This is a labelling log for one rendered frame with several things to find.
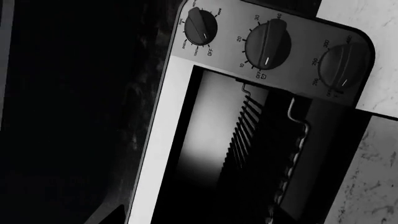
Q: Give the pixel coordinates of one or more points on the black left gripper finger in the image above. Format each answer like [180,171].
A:
[109,217]

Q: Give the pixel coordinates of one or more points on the silver toaster oven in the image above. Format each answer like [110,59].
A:
[161,112]

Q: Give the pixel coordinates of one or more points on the black function selector knob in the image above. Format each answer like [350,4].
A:
[200,26]

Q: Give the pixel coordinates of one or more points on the black timer knob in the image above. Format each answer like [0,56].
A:
[269,44]

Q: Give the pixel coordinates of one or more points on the black temperature knob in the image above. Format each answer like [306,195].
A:
[342,67]

